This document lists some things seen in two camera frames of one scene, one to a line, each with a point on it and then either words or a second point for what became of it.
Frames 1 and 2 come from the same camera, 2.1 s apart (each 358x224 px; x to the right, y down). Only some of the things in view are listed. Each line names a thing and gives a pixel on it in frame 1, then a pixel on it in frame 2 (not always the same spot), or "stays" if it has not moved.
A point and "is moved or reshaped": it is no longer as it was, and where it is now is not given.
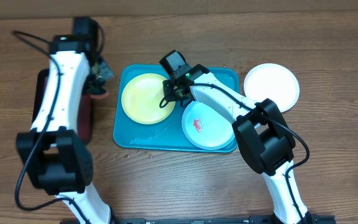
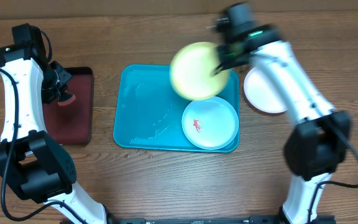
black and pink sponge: (99, 94) is moved or reshaped
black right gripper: (172, 95) to (223, 65)
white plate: (273, 81) stays
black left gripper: (106, 70) to (66, 76)
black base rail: (309, 218) stays
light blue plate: (206, 129) stays
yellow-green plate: (141, 98) to (190, 71)
